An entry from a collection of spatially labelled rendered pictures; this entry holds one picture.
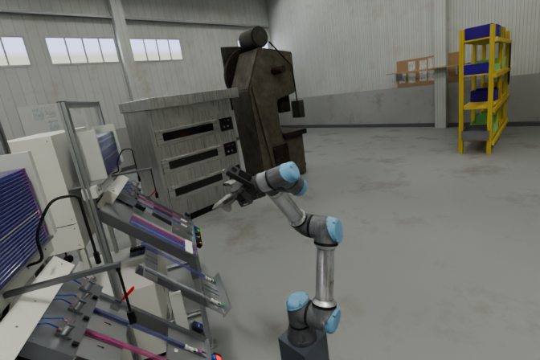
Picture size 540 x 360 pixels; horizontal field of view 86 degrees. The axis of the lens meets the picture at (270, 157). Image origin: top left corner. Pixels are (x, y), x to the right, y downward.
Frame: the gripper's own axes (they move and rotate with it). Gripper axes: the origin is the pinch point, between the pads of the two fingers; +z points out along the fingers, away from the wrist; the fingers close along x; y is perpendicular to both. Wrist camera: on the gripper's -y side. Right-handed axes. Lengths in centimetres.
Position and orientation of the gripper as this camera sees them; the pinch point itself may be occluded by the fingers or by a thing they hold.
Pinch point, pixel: (216, 195)
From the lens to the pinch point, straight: 121.7
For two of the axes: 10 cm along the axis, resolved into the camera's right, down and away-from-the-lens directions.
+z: -8.5, 3.5, 3.9
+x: 1.4, -5.5, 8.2
